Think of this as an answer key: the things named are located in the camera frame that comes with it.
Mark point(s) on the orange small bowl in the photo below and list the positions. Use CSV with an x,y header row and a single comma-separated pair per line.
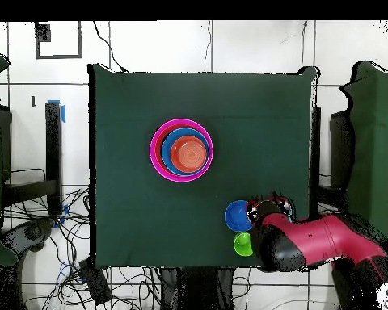
x,y
189,154

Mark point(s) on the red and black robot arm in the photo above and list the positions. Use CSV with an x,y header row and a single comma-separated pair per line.
x,y
310,239

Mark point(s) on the dark blue small bowl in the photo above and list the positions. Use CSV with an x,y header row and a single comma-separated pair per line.
x,y
236,216

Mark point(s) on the green plastic cup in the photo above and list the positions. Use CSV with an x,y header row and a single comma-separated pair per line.
x,y
242,245

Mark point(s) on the blue medium bowl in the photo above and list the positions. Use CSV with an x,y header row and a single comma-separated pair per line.
x,y
166,155

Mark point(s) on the pink large bowl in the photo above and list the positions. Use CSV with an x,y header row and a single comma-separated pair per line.
x,y
152,151

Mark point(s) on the dark green tablecloth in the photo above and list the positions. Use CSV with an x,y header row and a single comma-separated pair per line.
x,y
132,113

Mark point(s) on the black power strip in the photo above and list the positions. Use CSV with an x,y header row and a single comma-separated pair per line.
x,y
95,284

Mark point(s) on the black floor stand base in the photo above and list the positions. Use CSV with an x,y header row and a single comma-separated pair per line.
x,y
32,232

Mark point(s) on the black post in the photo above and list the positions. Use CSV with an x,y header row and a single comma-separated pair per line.
x,y
316,145

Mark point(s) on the black frame with blue tape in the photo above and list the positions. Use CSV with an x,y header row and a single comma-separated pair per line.
x,y
53,145

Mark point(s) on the black square floor frame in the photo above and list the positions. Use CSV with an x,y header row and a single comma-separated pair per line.
x,y
42,32

